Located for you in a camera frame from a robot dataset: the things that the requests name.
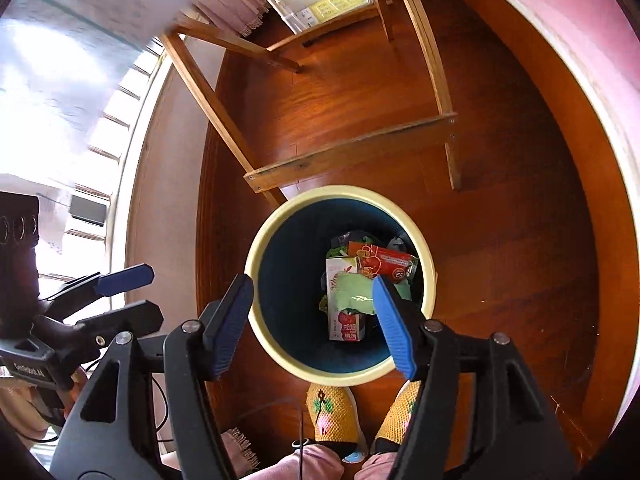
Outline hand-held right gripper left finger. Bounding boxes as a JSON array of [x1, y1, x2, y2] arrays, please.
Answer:
[[49, 274, 255, 480]]

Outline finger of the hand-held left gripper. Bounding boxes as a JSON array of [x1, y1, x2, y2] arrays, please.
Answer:
[[40, 263, 155, 318], [30, 300, 165, 361]]

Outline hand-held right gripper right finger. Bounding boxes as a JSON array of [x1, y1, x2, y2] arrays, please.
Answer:
[[372, 276, 577, 480]]

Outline small white drink carton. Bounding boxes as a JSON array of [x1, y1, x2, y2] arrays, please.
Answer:
[[325, 256, 362, 342]]

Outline red packet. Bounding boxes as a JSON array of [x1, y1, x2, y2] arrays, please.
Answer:
[[347, 241, 420, 283]]

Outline round cream rimmed trash bin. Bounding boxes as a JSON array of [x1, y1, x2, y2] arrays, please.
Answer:
[[245, 185, 437, 387]]

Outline yellow knitted slipper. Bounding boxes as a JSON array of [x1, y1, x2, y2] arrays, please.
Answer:
[[306, 382, 368, 461], [370, 380, 423, 456]]

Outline pink fringed mat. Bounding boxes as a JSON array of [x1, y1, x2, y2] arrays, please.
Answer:
[[220, 427, 262, 473]]

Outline window with dark grille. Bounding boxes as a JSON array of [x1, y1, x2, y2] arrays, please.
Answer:
[[30, 45, 168, 286]]

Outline person's pink pants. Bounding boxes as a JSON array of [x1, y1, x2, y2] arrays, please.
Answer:
[[160, 442, 401, 480]]

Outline pink fringed cloth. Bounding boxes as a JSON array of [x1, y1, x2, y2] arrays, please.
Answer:
[[192, 0, 266, 38]]

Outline pink bed sheet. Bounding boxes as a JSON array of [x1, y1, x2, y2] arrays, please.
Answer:
[[450, 0, 640, 171]]

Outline black cable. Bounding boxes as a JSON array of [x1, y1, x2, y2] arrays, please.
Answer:
[[220, 397, 311, 480]]

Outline wooden table frame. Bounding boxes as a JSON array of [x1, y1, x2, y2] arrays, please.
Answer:
[[159, 0, 461, 208]]

